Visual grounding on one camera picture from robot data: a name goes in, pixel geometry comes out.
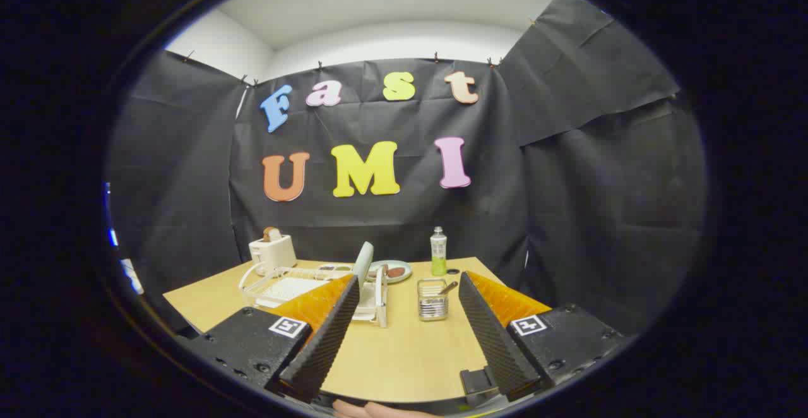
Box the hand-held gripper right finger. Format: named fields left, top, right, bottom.
left=459, top=271, right=622, bottom=406

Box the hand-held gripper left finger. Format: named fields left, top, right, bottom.
left=189, top=274, right=360, bottom=404

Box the white wire dish rack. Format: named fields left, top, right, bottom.
left=239, top=260, right=389, bottom=328

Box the metal wire basket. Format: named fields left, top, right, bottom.
left=417, top=278, right=449, bottom=322

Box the pale green plate with meat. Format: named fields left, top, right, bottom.
left=366, top=260, right=413, bottom=284

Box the green drink bottle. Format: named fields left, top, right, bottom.
left=431, top=227, right=448, bottom=277

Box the white toaster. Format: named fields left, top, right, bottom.
left=248, top=234, right=297, bottom=273

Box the black backdrop cloth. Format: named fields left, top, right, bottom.
left=107, top=0, right=708, bottom=337

